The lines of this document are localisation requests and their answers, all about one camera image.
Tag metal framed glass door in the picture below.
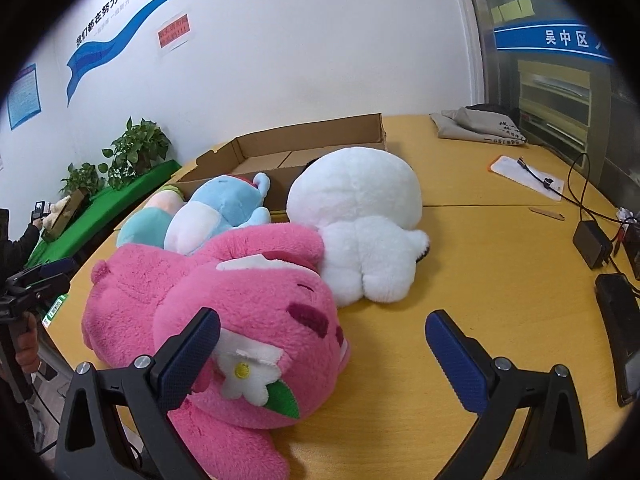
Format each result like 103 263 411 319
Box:
461 0 640 196

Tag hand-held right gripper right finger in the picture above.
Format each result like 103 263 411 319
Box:
425 309 590 480

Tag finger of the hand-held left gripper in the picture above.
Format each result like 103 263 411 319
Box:
7 258 77 287
20 279 72 309

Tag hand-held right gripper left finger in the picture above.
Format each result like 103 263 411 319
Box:
54 306 222 480

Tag small potted green plant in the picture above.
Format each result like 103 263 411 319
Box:
60 162 107 196

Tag teal plush doll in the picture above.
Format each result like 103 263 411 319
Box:
116 184 188 250

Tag long black cable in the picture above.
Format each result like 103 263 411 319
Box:
566 152 622 224

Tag white plush toy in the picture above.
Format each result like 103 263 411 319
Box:
286 146 431 307

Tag black flat device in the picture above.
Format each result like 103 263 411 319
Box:
594 272 640 407

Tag green covered bench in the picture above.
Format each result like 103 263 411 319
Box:
25 159 183 268

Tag person's left hand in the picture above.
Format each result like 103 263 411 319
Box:
14 312 40 375

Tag blue door sign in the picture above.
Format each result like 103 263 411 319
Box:
494 22 616 66

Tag blue framed wall poster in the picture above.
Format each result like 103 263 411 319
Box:
7 63 42 131

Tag red wall notice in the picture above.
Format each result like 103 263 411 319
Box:
157 10 193 52

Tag grey tote bag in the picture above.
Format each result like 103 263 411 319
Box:
430 104 528 147

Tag large potted green plant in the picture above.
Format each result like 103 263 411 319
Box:
102 116 172 191

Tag yellow sticky notes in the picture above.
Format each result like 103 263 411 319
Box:
490 0 535 22

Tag white paper sheet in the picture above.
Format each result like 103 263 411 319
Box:
487 155 566 202

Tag light blue plush toy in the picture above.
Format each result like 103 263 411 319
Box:
164 172 272 257

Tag beige plush toy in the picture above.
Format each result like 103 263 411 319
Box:
42 198 71 229

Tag blue wave wall banner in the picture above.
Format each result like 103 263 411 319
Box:
66 0 211 107

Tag pink plush bear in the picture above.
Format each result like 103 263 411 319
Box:
81 223 353 480

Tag cardboard box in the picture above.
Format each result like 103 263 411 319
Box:
170 113 388 211

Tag black power adapter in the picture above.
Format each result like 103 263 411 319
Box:
572 220 614 271

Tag green white label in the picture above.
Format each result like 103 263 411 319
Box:
42 294 67 329

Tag short black cable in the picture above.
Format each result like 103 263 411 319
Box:
517 157 564 193

